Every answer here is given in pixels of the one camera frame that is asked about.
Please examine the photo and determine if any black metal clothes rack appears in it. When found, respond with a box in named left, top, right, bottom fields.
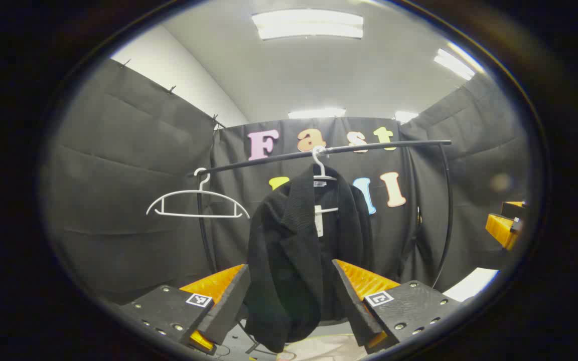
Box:
left=187, top=139, right=454, bottom=290

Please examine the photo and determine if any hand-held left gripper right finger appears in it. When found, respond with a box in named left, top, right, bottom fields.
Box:
left=332, top=259, right=463, bottom=354

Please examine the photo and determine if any black backdrop cloth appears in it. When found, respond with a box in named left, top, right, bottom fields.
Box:
left=43, top=59, right=530, bottom=306

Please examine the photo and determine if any white plastic hanger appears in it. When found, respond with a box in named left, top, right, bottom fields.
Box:
left=146, top=167, right=250, bottom=219
left=311, top=145, right=340, bottom=215

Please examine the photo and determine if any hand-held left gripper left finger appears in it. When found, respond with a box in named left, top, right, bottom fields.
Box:
left=118, top=264, right=252, bottom=356

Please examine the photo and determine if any black knit jacket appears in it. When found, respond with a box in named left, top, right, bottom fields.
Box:
left=244, top=165, right=376, bottom=353

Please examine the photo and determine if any rectangular ceiling light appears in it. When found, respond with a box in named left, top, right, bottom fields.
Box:
left=251, top=9, right=365, bottom=41
left=433, top=48, right=485, bottom=81

